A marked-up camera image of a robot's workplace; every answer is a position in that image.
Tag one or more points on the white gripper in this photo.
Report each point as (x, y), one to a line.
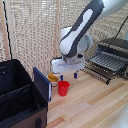
(68, 66)

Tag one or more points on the red plastic cup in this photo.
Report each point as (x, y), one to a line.
(63, 89)

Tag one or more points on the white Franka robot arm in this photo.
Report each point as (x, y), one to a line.
(71, 43)

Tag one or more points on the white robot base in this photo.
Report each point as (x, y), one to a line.
(122, 121)

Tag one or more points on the black toaster oven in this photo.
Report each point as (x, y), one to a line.
(115, 43)

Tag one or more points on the small white bowl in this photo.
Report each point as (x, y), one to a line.
(55, 84)

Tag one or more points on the yellow food item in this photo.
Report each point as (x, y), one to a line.
(52, 78)

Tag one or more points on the black fabric storage box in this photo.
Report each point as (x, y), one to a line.
(20, 100)

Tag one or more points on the beige woven folding screen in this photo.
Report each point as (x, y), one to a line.
(33, 33)

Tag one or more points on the thin black vertical pole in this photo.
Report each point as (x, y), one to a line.
(7, 30)

